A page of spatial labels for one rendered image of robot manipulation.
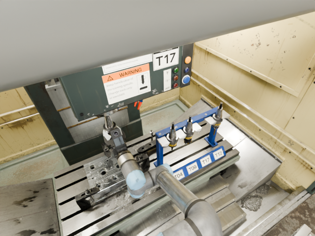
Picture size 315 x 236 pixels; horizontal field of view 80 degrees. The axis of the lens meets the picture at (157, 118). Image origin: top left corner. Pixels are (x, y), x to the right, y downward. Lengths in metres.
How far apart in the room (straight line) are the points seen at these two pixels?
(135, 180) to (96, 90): 0.39
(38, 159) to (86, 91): 1.56
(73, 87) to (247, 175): 1.32
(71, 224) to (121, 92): 0.85
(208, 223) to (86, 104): 0.49
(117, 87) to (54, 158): 1.50
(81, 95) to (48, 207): 1.20
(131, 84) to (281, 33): 0.93
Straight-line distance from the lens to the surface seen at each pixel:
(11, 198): 1.76
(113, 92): 0.63
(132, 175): 0.80
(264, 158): 1.62
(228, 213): 1.45
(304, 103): 1.34
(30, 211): 1.68
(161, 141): 1.04
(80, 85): 0.59
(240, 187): 1.55
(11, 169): 2.17
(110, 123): 0.96
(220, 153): 1.40
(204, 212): 0.63
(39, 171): 2.01
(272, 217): 1.43
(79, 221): 1.26
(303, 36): 1.26
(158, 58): 0.64
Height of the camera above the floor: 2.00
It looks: 42 degrees down
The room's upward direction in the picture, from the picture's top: 2 degrees counter-clockwise
